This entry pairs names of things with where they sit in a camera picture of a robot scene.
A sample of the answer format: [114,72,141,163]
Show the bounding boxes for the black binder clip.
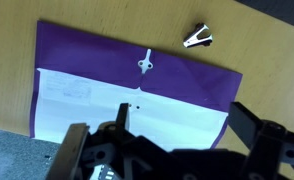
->
[182,22,214,49]

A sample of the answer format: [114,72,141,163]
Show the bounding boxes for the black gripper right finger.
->
[227,101,294,180]

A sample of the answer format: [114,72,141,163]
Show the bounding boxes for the purple cloth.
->
[29,20,244,152]

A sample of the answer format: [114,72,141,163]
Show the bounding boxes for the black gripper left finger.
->
[46,102,175,180]

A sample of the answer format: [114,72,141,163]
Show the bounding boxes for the white sheet of paper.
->
[33,67,229,152]

